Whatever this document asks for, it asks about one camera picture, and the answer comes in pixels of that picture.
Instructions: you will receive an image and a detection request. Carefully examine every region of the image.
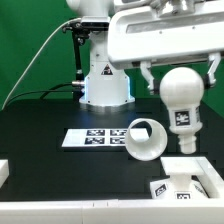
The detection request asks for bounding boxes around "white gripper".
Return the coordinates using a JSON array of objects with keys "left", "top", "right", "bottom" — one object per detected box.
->
[{"left": 108, "top": 0, "right": 224, "bottom": 94}]

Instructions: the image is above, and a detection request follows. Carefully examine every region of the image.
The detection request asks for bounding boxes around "white lamp bulb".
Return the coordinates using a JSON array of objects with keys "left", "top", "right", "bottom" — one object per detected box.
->
[{"left": 160, "top": 67, "right": 204, "bottom": 154}]

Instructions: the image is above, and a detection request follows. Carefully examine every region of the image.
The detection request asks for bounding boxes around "white lamp base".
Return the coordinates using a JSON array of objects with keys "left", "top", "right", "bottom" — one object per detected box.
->
[{"left": 150, "top": 157, "right": 208, "bottom": 200}]

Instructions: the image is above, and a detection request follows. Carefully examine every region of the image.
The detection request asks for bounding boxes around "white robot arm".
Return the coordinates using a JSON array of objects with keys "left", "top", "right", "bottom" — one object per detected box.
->
[{"left": 66, "top": 0, "right": 224, "bottom": 111}]

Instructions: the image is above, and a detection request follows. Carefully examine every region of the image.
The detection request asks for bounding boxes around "white lamp shade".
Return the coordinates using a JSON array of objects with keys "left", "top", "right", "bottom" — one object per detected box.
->
[{"left": 125, "top": 118, "right": 168, "bottom": 161}]

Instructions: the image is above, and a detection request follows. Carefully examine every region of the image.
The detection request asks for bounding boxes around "white tag sheet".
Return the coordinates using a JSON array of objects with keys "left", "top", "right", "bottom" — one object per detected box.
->
[{"left": 61, "top": 128, "right": 149, "bottom": 148}]

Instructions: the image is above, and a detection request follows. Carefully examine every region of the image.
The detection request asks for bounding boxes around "white left border block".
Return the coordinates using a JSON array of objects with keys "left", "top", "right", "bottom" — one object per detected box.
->
[{"left": 0, "top": 160, "right": 9, "bottom": 188}]

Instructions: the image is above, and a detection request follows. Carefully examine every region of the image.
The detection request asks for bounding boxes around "black camera on stand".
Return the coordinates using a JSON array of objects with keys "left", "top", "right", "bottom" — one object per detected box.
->
[{"left": 62, "top": 19, "right": 109, "bottom": 100}]

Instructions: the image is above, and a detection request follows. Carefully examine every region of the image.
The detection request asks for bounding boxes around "white right border rail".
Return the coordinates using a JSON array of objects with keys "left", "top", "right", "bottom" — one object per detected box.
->
[{"left": 196, "top": 157, "right": 224, "bottom": 199}]

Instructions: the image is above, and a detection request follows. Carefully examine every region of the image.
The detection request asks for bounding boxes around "white border rail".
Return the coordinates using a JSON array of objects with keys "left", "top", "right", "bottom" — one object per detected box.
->
[
  {"left": 0, "top": 199, "right": 224, "bottom": 224},
  {"left": 196, "top": 157, "right": 224, "bottom": 199}
]

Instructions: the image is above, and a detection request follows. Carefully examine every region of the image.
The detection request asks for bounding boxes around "white cable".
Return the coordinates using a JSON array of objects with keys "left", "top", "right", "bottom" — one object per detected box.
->
[{"left": 1, "top": 18, "right": 81, "bottom": 111}]

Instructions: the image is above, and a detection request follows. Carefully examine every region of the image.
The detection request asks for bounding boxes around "black cable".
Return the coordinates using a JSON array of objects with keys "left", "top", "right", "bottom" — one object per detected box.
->
[{"left": 4, "top": 82, "right": 83, "bottom": 107}]

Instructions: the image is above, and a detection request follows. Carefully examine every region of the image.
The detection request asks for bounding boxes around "white front border rail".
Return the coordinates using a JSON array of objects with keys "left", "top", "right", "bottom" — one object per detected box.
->
[{"left": 0, "top": 199, "right": 224, "bottom": 224}]

